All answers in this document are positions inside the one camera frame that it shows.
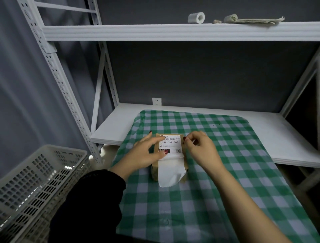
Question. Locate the person's left hand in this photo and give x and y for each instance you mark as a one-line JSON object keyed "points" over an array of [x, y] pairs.
{"points": [[138, 156]]}

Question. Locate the person's right hand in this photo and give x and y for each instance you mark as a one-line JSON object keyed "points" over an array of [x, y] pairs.
{"points": [[202, 150]]}

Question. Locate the person's right thumb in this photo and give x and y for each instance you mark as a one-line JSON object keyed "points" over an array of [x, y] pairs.
{"points": [[188, 148]]}

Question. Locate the person's left middle finger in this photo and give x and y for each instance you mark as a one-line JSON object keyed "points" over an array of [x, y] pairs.
{"points": [[145, 138]]}

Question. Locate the person's left thumb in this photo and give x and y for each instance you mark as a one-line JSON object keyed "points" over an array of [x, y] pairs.
{"points": [[161, 154]]}

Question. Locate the white printed shipping label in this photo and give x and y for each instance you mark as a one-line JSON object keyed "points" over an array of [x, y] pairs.
{"points": [[173, 142]]}

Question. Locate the brown cardboard parcel box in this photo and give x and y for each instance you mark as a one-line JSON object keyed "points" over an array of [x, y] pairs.
{"points": [[155, 170]]}

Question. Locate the person's left forearm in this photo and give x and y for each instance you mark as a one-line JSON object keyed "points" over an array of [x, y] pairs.
{"points": [[90, 207]]}

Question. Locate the person's right forearm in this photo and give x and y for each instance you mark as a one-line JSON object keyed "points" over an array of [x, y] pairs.
{"points": [[245, 207]]}

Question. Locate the white label backing paper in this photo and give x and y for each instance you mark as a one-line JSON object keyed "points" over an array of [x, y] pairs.
{"points": [[171, 172]]}

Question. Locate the green checkered tablecloth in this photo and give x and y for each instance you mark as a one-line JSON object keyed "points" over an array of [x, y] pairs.
{"points": [[207, 200]]}

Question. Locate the white thin shelf board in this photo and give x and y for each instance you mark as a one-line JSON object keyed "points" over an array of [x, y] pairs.
{"points": [[280, 135]]}

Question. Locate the white thick shelf board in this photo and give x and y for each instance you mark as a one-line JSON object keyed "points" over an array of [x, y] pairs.
{"points": [[175, 32]]}

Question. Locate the grey curtain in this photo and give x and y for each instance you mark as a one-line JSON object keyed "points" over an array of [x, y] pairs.
{"points": [[27, 100]]}

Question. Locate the white plastic perforated basket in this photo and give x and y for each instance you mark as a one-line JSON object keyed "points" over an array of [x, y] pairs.
{"points": [[32, 190]]}

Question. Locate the small beige twine piece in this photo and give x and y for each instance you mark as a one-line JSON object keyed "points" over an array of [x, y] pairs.
{"points": [[217, 21]]}

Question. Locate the beige rolled cloth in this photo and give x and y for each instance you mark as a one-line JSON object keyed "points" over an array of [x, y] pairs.
{"points": [[230, 18]]}

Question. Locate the beige folded cloth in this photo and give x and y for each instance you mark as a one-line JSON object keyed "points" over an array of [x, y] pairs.
{"points": [[260, 21]]}

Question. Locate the white wall socket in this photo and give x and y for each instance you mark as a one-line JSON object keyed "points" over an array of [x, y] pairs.
{"points": [[156, 101]]}

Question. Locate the white metal rack frame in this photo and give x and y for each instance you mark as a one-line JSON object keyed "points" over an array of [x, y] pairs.
{"points": [[62, 82]]}

